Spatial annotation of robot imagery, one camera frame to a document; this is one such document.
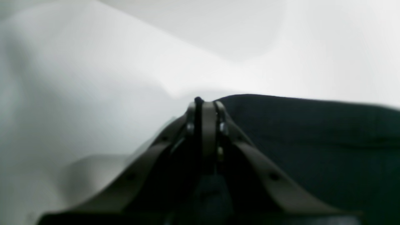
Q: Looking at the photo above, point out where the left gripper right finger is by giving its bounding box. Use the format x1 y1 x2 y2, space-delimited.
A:
202 101 363 225

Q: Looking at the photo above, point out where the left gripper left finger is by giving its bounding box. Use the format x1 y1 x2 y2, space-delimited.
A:
38 102 200 225

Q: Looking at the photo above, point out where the black T-shirt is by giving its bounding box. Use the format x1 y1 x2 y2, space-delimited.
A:
219 94 400 225

